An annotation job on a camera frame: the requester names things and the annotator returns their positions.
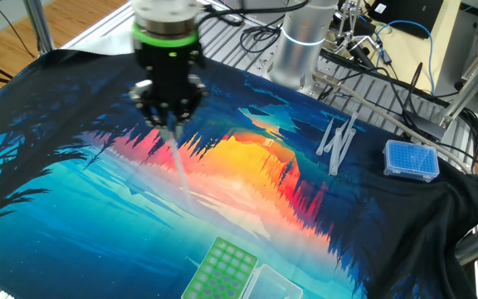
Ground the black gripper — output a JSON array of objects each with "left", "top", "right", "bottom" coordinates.
[{"left": 129, "top": 41, "right": 207, "bottom": 140}]

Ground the clear large pipette tip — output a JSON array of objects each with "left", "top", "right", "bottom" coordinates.
[
  {"left": 340, "top": 110, "right": 359, "bottom": 145},
  {"left": 324, "top": 120, "right": 350, "bottom": 154},
  {"left": 332, "top": 128, "right": 357, "bottom": 176},
  {"left": 166, "top": 135, "right": 193, "bottom": 204},
  {"left": 315, "top": 117, "right": 335, "bottom": 157},
  {"left": 329, "top": 127, "right": 344, "bottom": 176}
]

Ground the green top pipette tip holder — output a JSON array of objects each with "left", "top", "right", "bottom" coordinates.
[{"left": 180, "top": 236, "right": 260, "bottom": 299}]

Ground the blue pipette tip box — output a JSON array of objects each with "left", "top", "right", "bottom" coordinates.
[{"left": 383, "top": 139, "right": 441, "bottom": 184}]

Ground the landscape print cloth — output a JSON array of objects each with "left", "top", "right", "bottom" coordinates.
[{"left": 0, "top": 22, "right": 478, "bottom": 299}]

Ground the silver clamp stand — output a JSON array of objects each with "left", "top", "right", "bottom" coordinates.
[{"left": 333, "top": 0, "right": 375, "bottom": 55}]

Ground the clear plastic container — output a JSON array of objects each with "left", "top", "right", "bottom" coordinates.
[{"left": 241, "top": 263, "right": 305, "bottom": 299}]

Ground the beige desk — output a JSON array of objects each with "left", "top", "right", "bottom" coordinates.
[{"left": 361, "top": 0, "right": 462, "bottom": 99}]

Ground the black box white label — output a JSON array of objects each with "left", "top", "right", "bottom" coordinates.
[{"left": 367, "top": 0, "right": 446, "bottom": 41}]

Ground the black power adapter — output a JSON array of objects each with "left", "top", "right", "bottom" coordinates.
[{"left": 404, "top": 110, "right": 447, "bottom": 140}]

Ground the white cabinet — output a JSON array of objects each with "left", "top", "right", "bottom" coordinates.
[{"left": 433, "top": 0, "right": 478, "bottom": 138}]

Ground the green wrist flange ring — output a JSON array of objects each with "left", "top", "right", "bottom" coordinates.
[{"left": 131, "top": 22, "right": 200, "bottom": 48}]

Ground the black camera cable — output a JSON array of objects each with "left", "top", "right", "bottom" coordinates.
[{"left": 195, "top": 0, "right": 310, "bottom": 28}]

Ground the black cable coil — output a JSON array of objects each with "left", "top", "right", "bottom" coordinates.
[{"left": 240, "top": 22, "right": 285, "bottom": 55}]

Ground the blue cable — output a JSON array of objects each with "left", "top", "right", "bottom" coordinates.
[{"left": 373, "top": 19, "right": 437, "bottom": 97}]

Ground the black cable bundle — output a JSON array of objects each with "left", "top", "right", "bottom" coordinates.
[{"left": 317, "top": 49, "right": 478, "bottom": 175}]

